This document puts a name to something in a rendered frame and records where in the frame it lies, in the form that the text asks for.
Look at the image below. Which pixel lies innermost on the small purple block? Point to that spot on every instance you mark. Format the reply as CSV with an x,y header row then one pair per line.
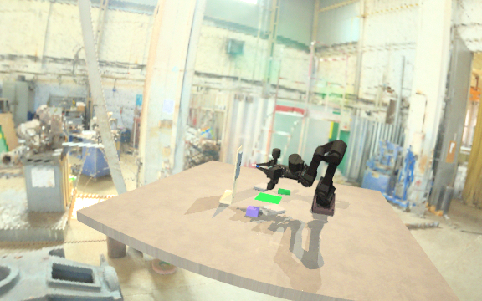
x,y
252,211

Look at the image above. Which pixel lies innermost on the green square zone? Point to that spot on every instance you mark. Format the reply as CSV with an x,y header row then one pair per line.
x,y
268,198

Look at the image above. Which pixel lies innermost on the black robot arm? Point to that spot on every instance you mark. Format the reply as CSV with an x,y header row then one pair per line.
x,y
325,189

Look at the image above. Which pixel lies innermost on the dark green flat square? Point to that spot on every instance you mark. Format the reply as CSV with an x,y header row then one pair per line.
x,y
283,192

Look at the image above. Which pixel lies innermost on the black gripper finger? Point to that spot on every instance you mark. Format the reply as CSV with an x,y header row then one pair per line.
x,y
264,164
264,170

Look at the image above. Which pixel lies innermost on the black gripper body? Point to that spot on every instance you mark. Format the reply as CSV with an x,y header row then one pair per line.
x,y
276,156

